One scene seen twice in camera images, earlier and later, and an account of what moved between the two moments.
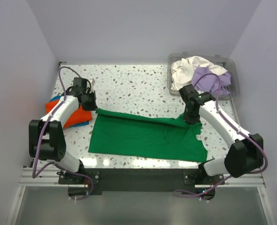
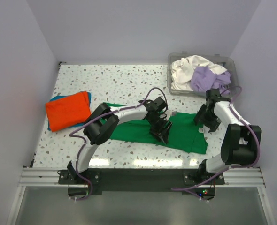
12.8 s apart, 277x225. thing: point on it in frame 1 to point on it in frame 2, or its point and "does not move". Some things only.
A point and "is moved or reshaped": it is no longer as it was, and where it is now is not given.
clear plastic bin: (229, 63) does not move
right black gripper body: (190, 116) to (205, 116)
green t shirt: (133, 135) is moved or reshaped
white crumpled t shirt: (182, 71) does not move
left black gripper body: (89, 103) to (160, 127)
